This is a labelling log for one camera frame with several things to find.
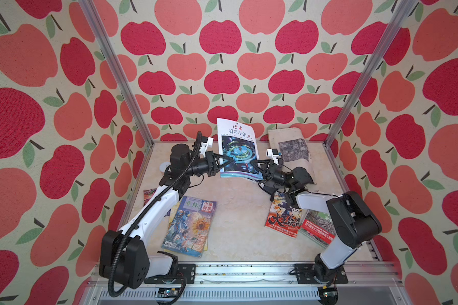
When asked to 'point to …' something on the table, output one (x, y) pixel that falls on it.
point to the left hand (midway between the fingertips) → (233, 165)
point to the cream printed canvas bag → (292, 144)
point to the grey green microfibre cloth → (303, 176)
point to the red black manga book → (283, 216)
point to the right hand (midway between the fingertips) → (250, 171)
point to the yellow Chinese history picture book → (173, 210)
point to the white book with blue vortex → (237, 140)
